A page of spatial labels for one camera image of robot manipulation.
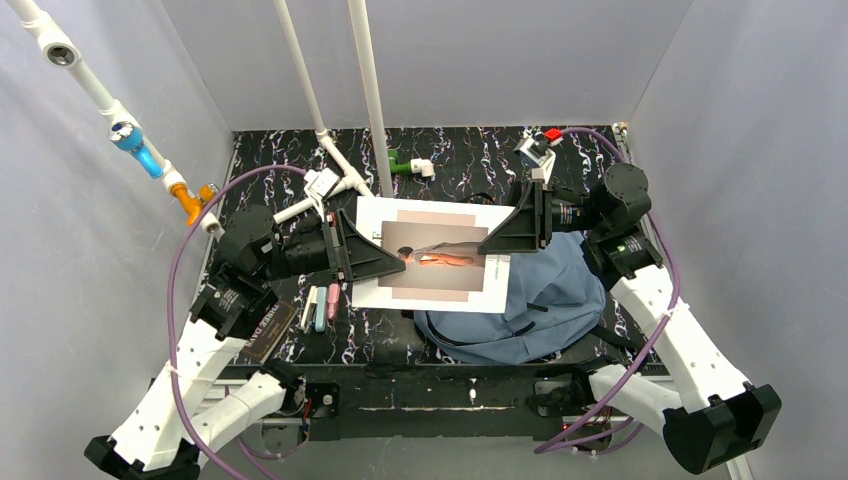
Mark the teal white stapler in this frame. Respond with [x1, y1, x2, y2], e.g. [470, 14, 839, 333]
[300, 286, 328, 333]

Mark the white book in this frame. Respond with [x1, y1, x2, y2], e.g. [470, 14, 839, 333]
[351, 196, 513, 314]

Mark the thin white rear pipe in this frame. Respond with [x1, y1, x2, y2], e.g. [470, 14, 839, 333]
[273, 0, 328, 138]

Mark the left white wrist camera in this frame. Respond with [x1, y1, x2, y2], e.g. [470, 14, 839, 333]
[304, 169, 342, 221]

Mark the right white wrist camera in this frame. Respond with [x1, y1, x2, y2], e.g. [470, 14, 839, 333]
[514, 128, 563, 183]

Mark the green plastic tap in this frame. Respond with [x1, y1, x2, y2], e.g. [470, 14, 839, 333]
[388, 149, 414, 175]

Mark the blue plastic tap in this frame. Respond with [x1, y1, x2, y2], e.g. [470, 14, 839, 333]
[108, 121, 165, 179]

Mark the orange plastic tap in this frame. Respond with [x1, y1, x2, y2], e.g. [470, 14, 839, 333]
[169, 182, 218, 226]

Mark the white vertical pvc pipe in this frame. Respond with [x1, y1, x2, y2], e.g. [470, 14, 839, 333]
[347, 0, 394, 198]

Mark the dark brown book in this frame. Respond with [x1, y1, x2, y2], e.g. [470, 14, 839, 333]
[232, 301, 300, 365]

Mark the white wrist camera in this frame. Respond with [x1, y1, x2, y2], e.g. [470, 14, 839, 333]
[304, 169, 342, 221]
[514, 128, 563, 183]

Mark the pink stapler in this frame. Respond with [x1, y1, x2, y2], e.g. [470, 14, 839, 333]
[326, 283, 341, 321]

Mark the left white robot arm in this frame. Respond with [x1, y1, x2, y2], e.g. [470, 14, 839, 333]
[84, 205, 405, 479]

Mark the white slanted pvc pipe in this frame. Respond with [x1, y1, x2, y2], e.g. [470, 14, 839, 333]
[6, 0, 374, 236]

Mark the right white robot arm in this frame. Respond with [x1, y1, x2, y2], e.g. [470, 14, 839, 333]
[481, 163, 782, 474]

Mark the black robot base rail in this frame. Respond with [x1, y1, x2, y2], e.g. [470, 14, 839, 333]
[225, 360, 637, 444]

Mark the blue student backpack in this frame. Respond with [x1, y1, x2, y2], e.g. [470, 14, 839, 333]
[407, 232, 645, 365]

